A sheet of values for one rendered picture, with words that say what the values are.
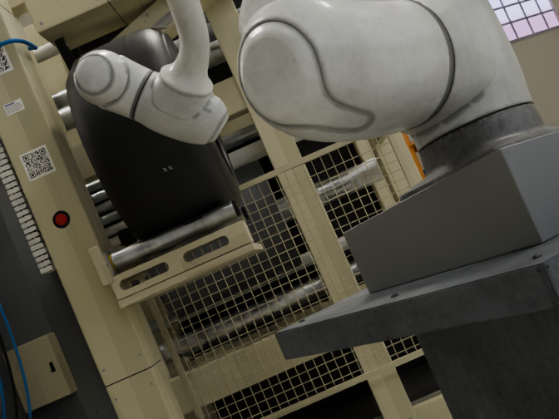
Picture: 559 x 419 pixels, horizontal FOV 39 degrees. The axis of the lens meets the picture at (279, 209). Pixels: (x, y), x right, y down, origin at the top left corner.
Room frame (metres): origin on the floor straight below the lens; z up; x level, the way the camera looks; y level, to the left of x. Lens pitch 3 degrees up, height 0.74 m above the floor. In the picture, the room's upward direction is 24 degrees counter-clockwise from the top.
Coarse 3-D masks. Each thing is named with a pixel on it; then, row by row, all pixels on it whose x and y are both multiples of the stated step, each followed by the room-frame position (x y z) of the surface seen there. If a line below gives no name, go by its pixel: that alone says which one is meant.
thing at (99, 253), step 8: (96, 248) 1.91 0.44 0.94; (104, 248) 1.96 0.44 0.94; (112, 248) 2.05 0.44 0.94; (120, 248) 2.13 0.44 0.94; (96, 256) 1.91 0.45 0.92; (104, 256) 1.93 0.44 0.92; (96, 264) 1.91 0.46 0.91; (104, 264) 1.91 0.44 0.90; (136, 264) 2.22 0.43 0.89; (104, 272) 1.91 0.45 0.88; (112, 272) 1.94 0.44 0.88; (120, 272) 2.01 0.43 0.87; (104, 280) 1.91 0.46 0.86; (112, 280) 1.91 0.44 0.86; (128, 280) 2.13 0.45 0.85
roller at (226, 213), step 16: (224, 208) 1.95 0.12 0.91; (176, 224) 1.96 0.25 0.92; (192, 224) 1.95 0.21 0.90; (208, 224) 1.95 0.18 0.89; (144, 240) 1.96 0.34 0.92; (160, 240) 1.95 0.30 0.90; (176, 240) 1.95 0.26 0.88; (112, 256) 1.95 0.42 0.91; (128, 256) 1.95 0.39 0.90; (144, 256) 1.96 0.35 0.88
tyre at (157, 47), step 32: (160, 32) 2.00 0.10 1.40; (160, 64) 1.86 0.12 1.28; (96, 128) 1.83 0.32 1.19; (128, 128) 1.83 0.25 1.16; (96, 160) 1.86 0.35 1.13; (128, 160) 1.84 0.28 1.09; (160, 160) 1.85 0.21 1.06; (192, 160) 1.86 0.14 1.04; (224, 160) 1.97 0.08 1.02; (128, 192) 1.87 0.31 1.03; (160, 192) 1.88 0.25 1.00; (192, 192) 1.91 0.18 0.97; (224, 192) 1.97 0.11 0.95; (128, 224) 1.96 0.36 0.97; (160, 224) 1.95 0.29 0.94
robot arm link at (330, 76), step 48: (288, 0) 0.79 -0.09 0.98; (336, 0) 0.79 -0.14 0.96; (384, 0) 0.84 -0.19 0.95; (240, 48) 0.82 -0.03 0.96; (288, 48) 0.76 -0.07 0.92; (336, 48) 0.76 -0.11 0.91; (384, 48) 0.79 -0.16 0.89; (432, 48) 0.85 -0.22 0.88; (288, 96) 0.78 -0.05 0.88; (336, 96) 0.78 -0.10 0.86; (384, 96) 0.81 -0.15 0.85; (432, 96) 0.87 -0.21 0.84
